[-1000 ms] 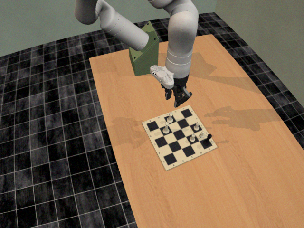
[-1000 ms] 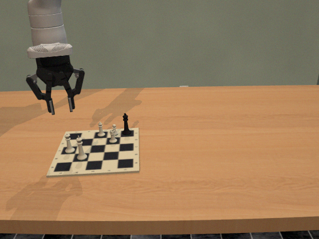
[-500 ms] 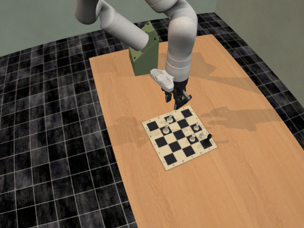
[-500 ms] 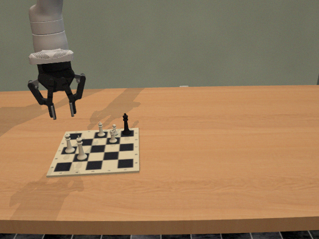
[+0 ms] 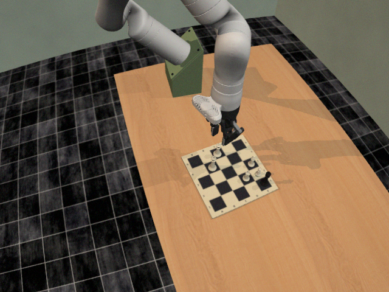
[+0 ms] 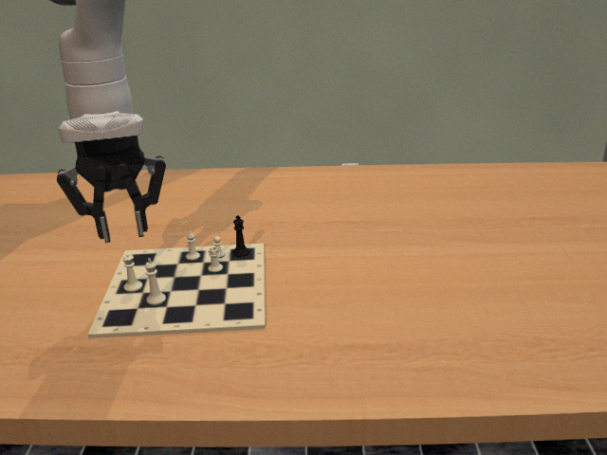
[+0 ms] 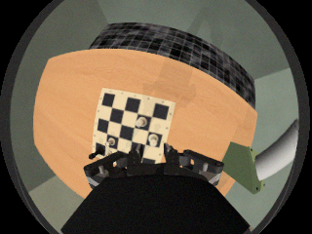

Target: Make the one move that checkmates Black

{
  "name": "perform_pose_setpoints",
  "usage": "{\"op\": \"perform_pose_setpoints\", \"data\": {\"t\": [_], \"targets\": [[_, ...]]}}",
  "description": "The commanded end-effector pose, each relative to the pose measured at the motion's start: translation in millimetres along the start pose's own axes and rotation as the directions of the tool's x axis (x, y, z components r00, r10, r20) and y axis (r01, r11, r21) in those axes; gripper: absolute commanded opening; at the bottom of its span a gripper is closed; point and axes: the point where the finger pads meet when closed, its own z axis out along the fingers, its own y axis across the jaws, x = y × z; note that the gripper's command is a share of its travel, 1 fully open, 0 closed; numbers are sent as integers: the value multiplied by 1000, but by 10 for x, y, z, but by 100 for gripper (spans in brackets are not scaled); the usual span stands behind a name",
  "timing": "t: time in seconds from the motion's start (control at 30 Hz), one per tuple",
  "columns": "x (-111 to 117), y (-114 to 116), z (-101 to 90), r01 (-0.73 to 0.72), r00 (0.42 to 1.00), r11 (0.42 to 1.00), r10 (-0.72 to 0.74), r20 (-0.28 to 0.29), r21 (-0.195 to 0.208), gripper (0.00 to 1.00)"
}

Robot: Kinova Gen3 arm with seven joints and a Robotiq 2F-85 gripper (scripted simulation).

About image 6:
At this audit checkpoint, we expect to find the black chess piece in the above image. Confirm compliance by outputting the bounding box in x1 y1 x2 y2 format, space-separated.
232 215 249 258

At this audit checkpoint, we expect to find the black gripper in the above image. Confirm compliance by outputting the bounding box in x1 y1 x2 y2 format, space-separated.
57 136 166 243

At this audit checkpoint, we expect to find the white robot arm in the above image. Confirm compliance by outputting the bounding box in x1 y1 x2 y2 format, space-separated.
50 0 144 142

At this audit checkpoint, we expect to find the chessboard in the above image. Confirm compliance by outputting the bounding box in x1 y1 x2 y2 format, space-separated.
88 244 266 338

